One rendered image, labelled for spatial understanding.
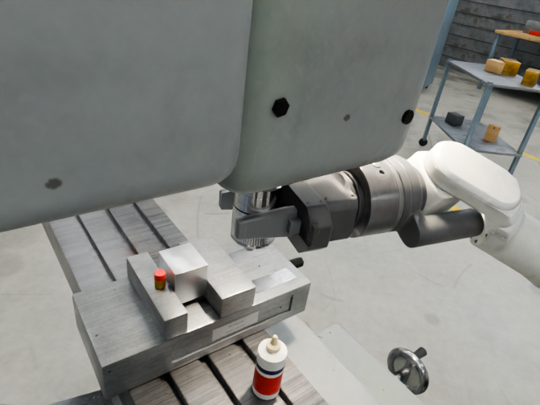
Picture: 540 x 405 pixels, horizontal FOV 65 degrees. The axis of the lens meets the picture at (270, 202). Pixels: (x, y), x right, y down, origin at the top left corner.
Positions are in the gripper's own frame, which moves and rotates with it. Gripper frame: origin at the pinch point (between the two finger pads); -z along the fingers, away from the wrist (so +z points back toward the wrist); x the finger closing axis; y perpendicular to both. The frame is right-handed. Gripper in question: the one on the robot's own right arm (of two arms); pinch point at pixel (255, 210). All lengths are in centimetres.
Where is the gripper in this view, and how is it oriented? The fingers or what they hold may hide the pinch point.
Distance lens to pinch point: 42.9
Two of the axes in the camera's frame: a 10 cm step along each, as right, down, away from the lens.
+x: 3.7, 5.1, -7.7
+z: 9.2, -1.1, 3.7
